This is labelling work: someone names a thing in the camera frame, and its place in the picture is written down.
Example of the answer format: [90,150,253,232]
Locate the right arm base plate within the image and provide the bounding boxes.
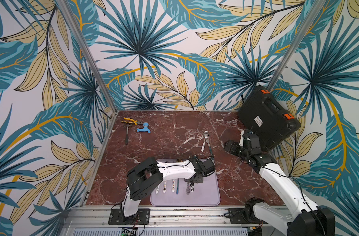
[224,207,260,224]

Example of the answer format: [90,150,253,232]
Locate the lavender placemat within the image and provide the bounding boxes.
[150,159,220,207]

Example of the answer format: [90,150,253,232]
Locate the fork with green handle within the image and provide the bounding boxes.
[206,136,214,158]

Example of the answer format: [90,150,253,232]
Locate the black handled hammer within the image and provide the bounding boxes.
[125,124,132,145]

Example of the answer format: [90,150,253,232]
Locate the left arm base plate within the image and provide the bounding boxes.
[108,208,151,225]

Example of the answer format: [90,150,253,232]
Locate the ornate all-silver fork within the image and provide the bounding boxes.
[185,183,191,195]

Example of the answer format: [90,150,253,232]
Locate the black tool case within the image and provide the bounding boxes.
[237,86,301,151]

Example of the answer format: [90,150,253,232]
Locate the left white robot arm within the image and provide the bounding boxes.
[121,155,215,218]

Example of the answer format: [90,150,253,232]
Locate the iridescent spoon with blue handle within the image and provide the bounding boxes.
[176,179,179,195]

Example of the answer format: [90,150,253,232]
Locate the blue plastic faucet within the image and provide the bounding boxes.
[137,123,151,133]

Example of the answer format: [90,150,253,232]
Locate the aluminium front rail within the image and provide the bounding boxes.
[60,206,281,236]

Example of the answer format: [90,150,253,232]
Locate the right aluminium corner post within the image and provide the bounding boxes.
[267,0,326,92]

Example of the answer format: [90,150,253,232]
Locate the yellow black pliers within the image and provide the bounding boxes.
[121,118,144,125]

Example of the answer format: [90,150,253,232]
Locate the aluminium corner post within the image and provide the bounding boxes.
[56,0,118,115]
[267,0,326,92]

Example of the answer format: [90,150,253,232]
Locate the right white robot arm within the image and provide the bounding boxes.
[224,132,335,236]

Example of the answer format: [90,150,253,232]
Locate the left aluminium corner post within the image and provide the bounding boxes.
[56,0,118,115]

